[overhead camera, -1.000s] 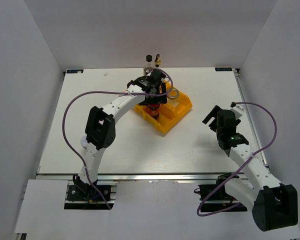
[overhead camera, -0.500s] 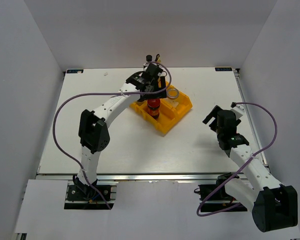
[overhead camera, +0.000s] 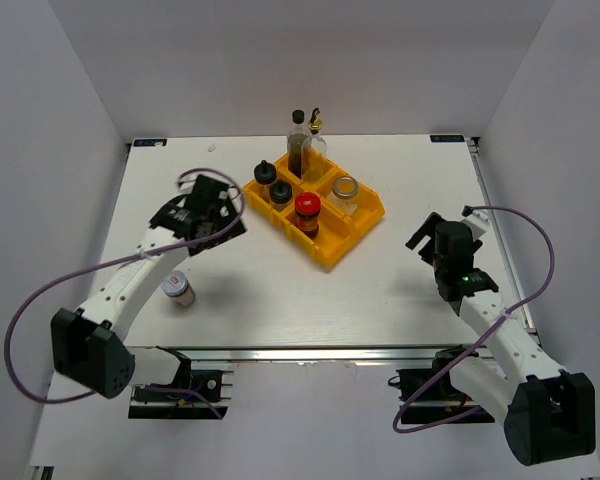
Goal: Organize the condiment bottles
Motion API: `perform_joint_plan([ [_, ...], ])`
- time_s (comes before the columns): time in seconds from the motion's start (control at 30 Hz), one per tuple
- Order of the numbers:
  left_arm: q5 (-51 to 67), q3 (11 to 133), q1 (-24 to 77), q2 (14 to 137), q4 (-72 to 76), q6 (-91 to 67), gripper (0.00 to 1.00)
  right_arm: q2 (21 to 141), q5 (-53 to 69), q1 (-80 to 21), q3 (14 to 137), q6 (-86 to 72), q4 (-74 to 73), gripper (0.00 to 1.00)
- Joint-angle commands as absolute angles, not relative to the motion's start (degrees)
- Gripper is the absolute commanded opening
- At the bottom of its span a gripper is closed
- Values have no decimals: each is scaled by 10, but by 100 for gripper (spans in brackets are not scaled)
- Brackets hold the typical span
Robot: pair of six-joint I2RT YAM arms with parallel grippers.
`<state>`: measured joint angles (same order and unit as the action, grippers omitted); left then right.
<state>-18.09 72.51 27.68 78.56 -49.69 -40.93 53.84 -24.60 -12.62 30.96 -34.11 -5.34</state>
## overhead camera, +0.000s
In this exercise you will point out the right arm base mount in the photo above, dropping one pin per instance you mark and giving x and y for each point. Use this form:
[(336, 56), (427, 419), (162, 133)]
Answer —
[(438, 402)]

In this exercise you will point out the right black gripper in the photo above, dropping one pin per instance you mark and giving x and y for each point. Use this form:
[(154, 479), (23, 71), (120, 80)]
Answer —
[(429, 229)]

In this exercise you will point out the clear oil bottle gold spout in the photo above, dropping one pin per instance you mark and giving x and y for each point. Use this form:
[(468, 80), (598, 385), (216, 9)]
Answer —
[(313, 150)]

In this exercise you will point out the dark sauce bottle black cap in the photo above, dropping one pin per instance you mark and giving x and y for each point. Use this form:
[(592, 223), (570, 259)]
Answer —
[(295, 139)]

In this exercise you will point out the left xdof label sticker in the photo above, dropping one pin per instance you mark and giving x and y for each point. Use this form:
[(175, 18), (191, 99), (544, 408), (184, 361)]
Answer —
[(149, 142)]

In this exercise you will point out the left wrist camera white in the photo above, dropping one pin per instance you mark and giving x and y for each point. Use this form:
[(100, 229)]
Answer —
[(181, 183)]

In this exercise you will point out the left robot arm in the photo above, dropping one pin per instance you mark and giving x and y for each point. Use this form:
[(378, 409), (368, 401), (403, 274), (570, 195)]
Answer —
[(88, 342)]

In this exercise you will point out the grey-lid small spice jar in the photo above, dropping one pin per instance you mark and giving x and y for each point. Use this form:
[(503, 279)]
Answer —
[(177, 287)]

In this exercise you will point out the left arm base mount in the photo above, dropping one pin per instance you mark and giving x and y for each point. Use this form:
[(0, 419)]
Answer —
[(190, 390)]

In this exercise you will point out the yellow four-compartment bin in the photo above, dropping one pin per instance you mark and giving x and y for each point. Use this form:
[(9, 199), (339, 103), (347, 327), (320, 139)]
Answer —
[(329, 212)]

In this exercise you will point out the right xdof label sticker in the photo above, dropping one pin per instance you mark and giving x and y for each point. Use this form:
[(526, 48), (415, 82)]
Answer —
[(447, 138)]

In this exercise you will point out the red-lid spice jar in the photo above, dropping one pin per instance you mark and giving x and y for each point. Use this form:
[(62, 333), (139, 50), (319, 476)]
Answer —
[(307, 208)]

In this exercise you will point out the xdof label sticker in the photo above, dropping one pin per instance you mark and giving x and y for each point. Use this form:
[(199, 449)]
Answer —
[(149, 142), (447, 138)]

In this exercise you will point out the clear glass jar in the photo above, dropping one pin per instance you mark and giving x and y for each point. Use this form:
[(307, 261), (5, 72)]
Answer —
[(343, 194)]

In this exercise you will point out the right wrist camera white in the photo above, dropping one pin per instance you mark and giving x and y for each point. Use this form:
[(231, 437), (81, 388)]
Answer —
[(478, 223)]

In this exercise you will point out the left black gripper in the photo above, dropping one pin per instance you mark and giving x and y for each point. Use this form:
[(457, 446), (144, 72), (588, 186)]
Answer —
[(237, 229)]

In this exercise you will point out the black-cap white spice jar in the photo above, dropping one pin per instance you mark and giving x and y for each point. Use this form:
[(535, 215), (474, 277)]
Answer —
[(280, 194)]

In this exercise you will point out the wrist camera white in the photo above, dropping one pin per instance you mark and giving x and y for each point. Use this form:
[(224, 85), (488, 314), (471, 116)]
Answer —
[(478, 223), (181, 183)]

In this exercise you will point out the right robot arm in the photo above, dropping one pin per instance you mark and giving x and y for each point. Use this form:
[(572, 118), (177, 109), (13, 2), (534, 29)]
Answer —
[(546, 412)]

